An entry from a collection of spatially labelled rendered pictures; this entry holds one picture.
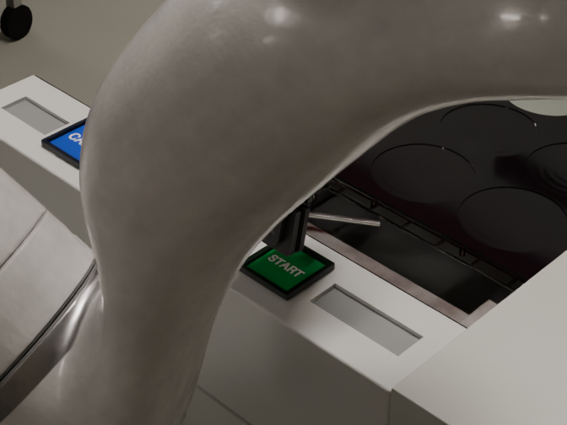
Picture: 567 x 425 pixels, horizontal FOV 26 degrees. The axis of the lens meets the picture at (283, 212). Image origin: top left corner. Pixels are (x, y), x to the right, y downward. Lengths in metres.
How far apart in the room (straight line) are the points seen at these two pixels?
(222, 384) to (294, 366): 0.12
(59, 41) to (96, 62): 0.16
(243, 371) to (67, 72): 2.25
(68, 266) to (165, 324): 0.08
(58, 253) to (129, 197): 0.11
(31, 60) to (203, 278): 2.77
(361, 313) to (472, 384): 0.12
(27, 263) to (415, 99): 0.23
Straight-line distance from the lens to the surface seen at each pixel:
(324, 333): 0.93
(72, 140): 1.15
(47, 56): 3.29
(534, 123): 1.31
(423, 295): 1.10
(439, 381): 0.90
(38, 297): 0.59
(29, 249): 0.60
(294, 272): 0.98
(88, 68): 3.22
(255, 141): 0.46
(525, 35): 0.42
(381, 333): 0.94
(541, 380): 0.91
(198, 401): 1.11
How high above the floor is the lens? 1.59
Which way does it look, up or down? 37 degrees down
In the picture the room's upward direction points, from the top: straight up
